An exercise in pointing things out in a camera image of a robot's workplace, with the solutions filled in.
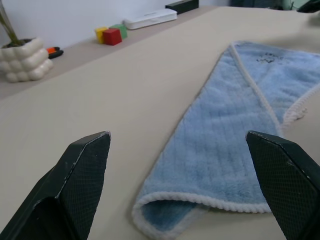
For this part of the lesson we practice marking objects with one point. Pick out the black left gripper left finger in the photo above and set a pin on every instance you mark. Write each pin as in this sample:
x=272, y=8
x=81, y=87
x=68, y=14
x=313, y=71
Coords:
x=75, y=180

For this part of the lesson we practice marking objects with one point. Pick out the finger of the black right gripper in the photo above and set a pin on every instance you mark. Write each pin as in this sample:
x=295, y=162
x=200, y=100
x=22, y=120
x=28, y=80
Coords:
x=311, y=7

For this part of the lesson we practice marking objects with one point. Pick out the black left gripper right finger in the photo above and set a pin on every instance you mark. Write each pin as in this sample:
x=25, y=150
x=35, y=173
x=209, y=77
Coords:
x=287, y=180

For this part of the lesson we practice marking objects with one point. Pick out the light blue towel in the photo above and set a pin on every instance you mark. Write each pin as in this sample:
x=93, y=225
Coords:
x=212, y=125

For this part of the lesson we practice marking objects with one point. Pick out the dark slatted object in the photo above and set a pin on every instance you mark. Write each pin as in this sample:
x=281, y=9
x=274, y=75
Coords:
x=250, y=2

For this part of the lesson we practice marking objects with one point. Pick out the white bubble plant pot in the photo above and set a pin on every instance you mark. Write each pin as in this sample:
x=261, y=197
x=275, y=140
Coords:
x=25, y=62

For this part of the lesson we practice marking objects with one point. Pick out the orange and black pliers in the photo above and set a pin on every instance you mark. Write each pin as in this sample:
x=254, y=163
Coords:
x=56, y=53

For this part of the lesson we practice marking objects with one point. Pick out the long black box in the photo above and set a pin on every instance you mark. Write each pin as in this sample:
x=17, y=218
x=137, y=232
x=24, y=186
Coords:
x=182, y=5

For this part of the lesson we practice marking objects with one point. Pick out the yellow cube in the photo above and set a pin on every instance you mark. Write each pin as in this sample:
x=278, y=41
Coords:
x=99, y=35

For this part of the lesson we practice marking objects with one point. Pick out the red cube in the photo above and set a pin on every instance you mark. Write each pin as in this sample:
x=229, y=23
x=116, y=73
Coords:
x=112, y=37

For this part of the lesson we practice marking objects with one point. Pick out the green cube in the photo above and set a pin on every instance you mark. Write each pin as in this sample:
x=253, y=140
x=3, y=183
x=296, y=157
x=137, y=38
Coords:
x=122, y=31

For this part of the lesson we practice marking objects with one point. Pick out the green leafy plant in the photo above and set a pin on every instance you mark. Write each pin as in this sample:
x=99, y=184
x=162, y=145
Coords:
x=11, y=35

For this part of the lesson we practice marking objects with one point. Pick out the flat white box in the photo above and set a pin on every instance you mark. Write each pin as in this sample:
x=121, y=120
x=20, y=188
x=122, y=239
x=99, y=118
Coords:
x=150, y=18

